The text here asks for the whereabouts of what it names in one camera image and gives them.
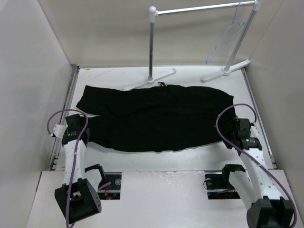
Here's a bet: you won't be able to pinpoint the black trousers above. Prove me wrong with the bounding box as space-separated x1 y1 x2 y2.
76 85 236 152

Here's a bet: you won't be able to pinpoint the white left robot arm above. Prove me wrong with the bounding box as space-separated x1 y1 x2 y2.
53 124 107 228

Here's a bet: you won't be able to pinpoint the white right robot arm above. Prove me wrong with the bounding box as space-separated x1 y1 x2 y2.
220 118 295 228

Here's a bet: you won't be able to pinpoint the light blue clothes hanger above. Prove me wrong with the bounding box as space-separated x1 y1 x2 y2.
205 0 246 64

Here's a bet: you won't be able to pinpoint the white metal clothes rack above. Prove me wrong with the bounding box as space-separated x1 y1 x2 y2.
123 0 262 91

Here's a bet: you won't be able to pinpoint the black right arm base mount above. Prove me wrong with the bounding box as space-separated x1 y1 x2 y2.
203 172 240 200

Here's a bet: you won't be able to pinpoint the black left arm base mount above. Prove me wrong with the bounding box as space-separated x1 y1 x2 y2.
97 172 122 200

